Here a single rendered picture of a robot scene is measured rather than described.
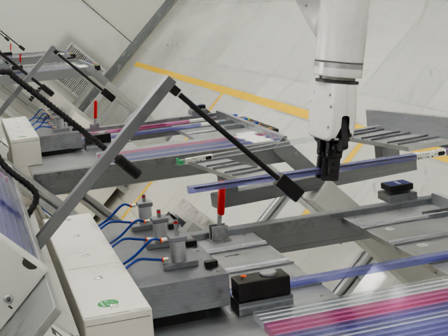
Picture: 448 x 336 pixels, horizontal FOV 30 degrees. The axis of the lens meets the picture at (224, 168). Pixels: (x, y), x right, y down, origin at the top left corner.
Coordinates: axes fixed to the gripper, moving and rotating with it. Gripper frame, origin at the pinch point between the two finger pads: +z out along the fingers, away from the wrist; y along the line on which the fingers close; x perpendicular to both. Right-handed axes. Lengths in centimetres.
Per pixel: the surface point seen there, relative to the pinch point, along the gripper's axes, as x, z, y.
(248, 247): -13.9, 14.0, 1.3
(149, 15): 131, -33, -749
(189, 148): 1, 11, -93
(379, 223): 11.7, 10.0, -0.7
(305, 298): -14.4, 14.2, 27.5
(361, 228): 7.8, 10.8, -0.1
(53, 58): 16, 12, -585
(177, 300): -33.4, 13.9, 28.1
